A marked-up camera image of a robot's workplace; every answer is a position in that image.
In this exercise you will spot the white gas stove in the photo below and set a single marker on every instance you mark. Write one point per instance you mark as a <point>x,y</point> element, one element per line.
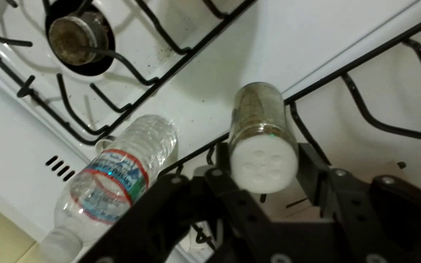
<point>269,43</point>

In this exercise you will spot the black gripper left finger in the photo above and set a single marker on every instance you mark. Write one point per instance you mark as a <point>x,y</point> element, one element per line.
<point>181,219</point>

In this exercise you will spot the round gas burner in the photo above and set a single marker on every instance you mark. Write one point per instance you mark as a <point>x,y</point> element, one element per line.
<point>76,38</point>

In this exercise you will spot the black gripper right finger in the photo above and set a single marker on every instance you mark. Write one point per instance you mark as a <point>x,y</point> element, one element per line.
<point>390,219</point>

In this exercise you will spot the clear plastic water bottle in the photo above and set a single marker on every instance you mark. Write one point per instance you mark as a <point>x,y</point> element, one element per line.
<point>117,179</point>

